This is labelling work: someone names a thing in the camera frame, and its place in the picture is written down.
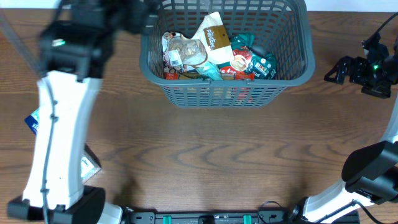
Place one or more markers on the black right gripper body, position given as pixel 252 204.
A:
pixel 352 70

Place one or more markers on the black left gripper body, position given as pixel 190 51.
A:
pixel 137 15

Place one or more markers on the orange spaghetti packet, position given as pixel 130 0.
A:
pixel 191 76

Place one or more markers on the beige mushroom snack pouch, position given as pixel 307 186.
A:
pixel 210 43

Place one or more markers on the mint toilet tissue wipes pack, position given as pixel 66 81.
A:
pixel 210 70

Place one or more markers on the green red coffee sachet bag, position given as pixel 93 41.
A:
pixel 246 61

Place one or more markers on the blue Kleenex tissue multipack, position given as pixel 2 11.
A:
pixel 90 164

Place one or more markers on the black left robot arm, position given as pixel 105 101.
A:
pixel 74 50

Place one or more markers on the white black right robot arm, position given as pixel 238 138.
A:
pixel 369 175

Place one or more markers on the grey plastic slotted basket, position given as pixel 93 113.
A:
pixel 280 27

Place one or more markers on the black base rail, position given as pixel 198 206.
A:
pixel 270 216

